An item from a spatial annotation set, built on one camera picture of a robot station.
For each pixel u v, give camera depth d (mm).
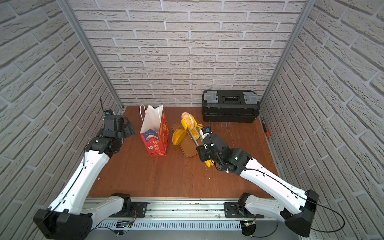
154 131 727
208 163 643
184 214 740
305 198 396
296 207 385
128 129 680
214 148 508
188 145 992
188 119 775
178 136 905
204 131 609
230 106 972
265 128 1100
